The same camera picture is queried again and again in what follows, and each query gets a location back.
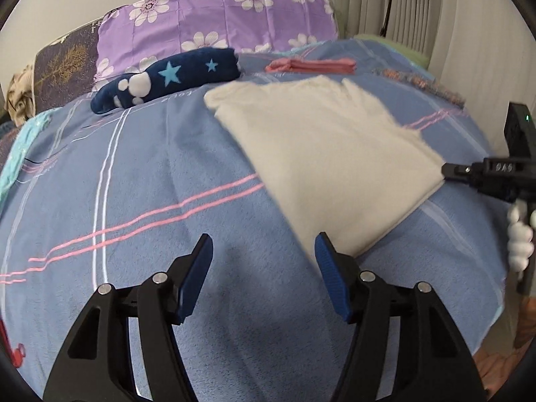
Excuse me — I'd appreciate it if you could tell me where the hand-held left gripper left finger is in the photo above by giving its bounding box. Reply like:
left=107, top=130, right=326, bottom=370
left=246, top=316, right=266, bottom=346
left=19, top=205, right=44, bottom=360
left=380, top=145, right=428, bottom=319
left=42, top=233, right=214, bottom=402

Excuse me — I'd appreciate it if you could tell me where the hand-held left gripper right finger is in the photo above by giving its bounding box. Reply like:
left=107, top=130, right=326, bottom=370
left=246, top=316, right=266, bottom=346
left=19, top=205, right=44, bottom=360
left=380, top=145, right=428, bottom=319
left=314, top=231, right=488, bottom=402

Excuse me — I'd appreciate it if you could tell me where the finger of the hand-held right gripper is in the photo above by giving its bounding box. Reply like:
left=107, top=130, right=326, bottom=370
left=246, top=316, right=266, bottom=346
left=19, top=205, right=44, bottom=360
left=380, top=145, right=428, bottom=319
left=441, top=160, right=488, bottom=184

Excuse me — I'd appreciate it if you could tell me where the cream cloth garment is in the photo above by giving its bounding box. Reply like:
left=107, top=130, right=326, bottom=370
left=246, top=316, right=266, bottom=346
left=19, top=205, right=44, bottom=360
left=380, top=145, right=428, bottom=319
left=204, top=74, right=445, bottom=260

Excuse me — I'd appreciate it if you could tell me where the person's right hand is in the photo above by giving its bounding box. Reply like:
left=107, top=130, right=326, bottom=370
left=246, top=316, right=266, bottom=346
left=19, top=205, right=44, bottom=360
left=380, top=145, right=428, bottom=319
left=506, top=200, right=536, bottom=273

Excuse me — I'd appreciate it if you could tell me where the blue plaid bed sheet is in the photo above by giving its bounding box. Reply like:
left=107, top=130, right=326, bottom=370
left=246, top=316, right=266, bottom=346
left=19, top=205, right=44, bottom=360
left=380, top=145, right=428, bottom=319
left=0, top=39, right=514, bottom=402

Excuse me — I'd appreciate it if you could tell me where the light green cloth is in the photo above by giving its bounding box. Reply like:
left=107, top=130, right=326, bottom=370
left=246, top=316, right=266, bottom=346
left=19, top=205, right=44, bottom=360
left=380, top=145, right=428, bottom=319
left=354, top=32, right=430, bottom=68

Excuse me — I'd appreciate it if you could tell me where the white pleated curtain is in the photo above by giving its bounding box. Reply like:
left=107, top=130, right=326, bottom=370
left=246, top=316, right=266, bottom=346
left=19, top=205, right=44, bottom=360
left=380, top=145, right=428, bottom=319
left=347, top=0, right=536, bottom=155

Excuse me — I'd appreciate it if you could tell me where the folded pink cloth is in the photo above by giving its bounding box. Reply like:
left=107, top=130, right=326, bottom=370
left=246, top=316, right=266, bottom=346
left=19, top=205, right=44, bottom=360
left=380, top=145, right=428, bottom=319
left=265, top=58, right=357, bottom=76

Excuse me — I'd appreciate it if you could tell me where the navy star print blanket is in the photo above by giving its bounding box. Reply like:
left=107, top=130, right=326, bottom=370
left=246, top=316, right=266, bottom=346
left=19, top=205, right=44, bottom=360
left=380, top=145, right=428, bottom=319
left=91, top=47, right=242, bottom=116

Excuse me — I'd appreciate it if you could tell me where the teal cloth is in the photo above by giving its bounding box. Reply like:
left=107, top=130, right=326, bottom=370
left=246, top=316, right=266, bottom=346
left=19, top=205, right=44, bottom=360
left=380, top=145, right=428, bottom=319
left=0, top=111, right=53, bottom=202

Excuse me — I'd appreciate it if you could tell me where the dark tree print pillow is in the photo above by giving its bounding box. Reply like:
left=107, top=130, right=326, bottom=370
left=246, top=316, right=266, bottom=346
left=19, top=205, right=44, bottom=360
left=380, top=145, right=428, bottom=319
left=33, top=19, right=105, bottom=114

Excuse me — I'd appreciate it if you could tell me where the crumpled beige cloth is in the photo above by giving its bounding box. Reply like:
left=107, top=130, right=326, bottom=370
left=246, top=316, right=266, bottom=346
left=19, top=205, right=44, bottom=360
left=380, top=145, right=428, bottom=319
left=4, top=65, right=39, bottom=127

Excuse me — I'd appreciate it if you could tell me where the purple floral pillow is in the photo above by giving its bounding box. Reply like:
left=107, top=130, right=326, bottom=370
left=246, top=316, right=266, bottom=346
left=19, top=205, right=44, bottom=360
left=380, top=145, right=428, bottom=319
left=95, top=0, right=340, bottom=86

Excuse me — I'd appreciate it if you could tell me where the black cable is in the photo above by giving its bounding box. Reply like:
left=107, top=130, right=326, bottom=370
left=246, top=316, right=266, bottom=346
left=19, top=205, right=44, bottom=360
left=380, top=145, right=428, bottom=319
left=379, top=0, right=398, bottom=38

